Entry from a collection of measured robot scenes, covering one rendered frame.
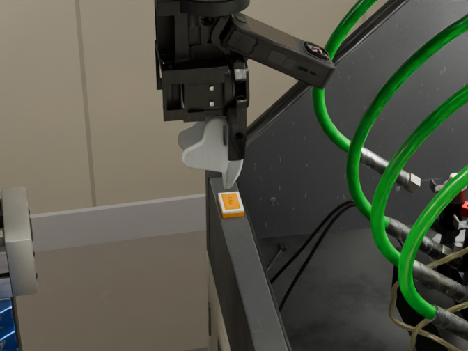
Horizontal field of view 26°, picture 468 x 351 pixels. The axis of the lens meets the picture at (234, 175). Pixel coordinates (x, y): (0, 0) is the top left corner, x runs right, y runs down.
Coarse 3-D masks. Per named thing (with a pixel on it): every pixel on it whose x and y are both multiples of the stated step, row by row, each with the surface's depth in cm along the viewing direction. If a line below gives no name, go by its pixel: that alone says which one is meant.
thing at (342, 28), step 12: (360, 0) 108; (372, 0) 108; (348, 12) 109; (360, 12) 108; (348, 24) 109; (336, 36) 109; (324, 48) 111; (336, 48) 110; (312, 96) 113; (324, 96) 113; (324, 108) 114; (324, 120) 114; (336, 132) 116; (336, 144) 117; (348, 144) 117
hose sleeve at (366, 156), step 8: (368, 152) 118; (360, 160) 118; (368, 160) 118; (376, 160) 118; (384, 160) 119; (376, 168) 119; (384, 168) 119; (400, 176) 120; (408, 176) 120; (400, 184) 120
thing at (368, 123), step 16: (464, 16) 102; (448, 32) 102; (464, 32) 102; (432, 48) 102; (416, 64) 103; (400, 80) 104; (384, 96) 104; (368, 112) 105; (368, 128) 106; (352, 144) 107; (352, 160) 108; (352, 176) 109; (352, 192) 110; (368, 208) 111; (384, 224) 113; (400, 224) 114; (400, 240) 115; (432, 240) 116; (432, 256) 116
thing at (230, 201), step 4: (224, 196) 146; (228, 196) 146; (232, 196) 146; (236, 196) 146; (224, 200) 145; (228, 200) 145; (232, 200) 145; (236, 200) 145; (220, 204) 145; (224, 204) 144; (228, 204) 144; (232, 204) 144; (236, 204) 144; (228, 208) 143; (232, 208) 143; (236, 208) 143; (240, 208) 143; (240, 212) 143; (224, 216) 143; (228, 216) 143; (232, 216) 143; (236, 216) 143; (240, 216) 143
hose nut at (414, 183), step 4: (412, 176) 121; (416, 176) 121; (412, 180) 120; (416, 180) 121; (420, 180) 121; (408, 184) 120; (412, 184) 120; (416, 184) 120; (404, 188) 121; (408, 188) 121; (412, 188) 121; (416, 188) 121; (412, 192) 121
